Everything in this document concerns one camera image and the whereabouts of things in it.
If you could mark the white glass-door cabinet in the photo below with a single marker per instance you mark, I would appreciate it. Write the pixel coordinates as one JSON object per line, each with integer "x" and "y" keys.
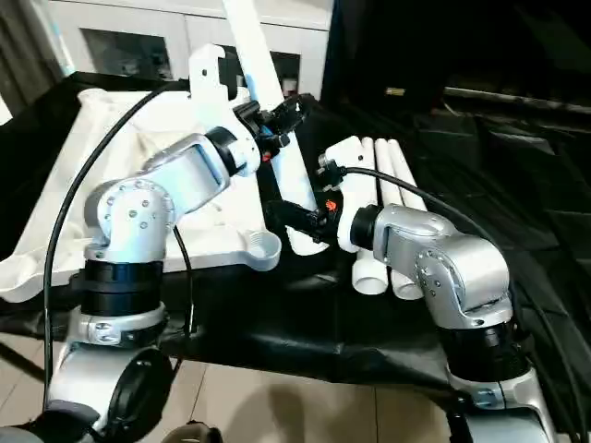
{"x": 138, "y": 23}

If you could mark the dark robot left foot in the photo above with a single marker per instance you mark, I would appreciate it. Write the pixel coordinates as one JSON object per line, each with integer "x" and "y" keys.
{"x": 194, "y": 434}

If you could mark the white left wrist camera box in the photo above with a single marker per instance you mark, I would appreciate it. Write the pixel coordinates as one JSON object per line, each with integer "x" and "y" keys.
{"x": 208, "y": 74}

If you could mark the white plastic table top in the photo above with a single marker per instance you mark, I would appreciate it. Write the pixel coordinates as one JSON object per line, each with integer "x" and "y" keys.
{"x": 222, "y": 212}

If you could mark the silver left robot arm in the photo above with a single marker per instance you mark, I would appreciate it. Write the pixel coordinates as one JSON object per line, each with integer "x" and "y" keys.
{"x": 138, "y": 212}

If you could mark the white plastic table leg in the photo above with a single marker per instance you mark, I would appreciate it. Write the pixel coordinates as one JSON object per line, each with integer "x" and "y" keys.
{"x": 406, "y": 180}
{"x": 254, "y": 46}
{"x": 406, "y": 286}
{"x": 369, "y": 277}

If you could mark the small yellow label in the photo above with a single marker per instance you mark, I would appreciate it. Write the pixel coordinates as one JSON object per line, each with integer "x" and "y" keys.
{"x": 395, "y": 91}

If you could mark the silver metal rail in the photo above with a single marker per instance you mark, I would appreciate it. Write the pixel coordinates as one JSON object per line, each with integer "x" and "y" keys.
{"x": 517, "y": 98}

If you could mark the grey curtain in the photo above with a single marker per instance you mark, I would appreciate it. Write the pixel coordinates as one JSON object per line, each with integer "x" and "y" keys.
{"x": 28, "y": 55}

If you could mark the black folding table stand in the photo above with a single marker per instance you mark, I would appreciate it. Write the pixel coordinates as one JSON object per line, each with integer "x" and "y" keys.
{"x": 23, "y": 362}

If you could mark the black work mat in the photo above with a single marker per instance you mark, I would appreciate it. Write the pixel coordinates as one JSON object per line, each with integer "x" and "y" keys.
{"x": 517, "y": 185}

